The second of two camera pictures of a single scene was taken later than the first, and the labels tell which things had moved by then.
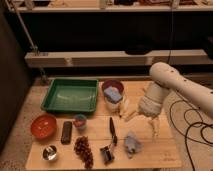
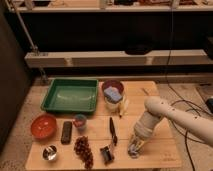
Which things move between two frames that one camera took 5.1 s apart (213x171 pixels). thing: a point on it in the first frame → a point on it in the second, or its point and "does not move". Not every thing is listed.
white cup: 112,107 does not move
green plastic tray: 66,95 does not move
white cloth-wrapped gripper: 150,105 → 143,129
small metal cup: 50,153 does not move
